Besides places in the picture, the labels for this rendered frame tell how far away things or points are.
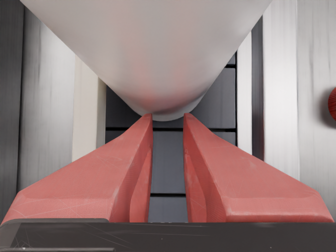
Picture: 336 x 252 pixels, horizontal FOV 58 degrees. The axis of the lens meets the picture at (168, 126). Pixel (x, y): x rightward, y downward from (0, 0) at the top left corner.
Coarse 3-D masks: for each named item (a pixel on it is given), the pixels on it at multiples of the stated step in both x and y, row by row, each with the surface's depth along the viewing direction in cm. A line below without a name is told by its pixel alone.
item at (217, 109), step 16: (224, 80) 18; (112, 96) 18; (208, 96) 18; (224, 96) 18; (112, 112) 18; (128, 112) 18; (192, 112) 18; (208, 112) 18; (224, 112) 18; (112, 128) 18; (160, 128) 18; (176, 128) 18; (208, 128) 18; (224, 128) 18; (160, 144) 18; (176, 144) 18; (160, 160) 18; (176, 160) 18; (160, 176) 18; (176, 176) 18; (160, 192) 18; (176, 192) 18; (160, 208) 18; (176, 208) 18
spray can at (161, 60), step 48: (48, 0) 3; (96, 0) 3; (144, 0) 3; (192, 0) 3; (240, 0) 3; (96, 48) 5; (144, 48) 4; (192, 48) 5; (144, 96) 9; (192, 96) 10
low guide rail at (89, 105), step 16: (80, 64) 15; (80, 80) 15; (96, 80) 15; (80, 96) 14; (96, 96) 14; (80, 112) 14; (96, 112) 14; (80, 128) 14; (96, 128) 14; (80, 144) 14; (96, 144) 14
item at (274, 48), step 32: (288, 0) 10; (256, 32) 10; (288, 32) 10; (256, 64) 10; (288, 64) 10; (256, 96) 10; (288, 96) 10; (256, 128) 10; (288, 128) 10; (288, 160) 10
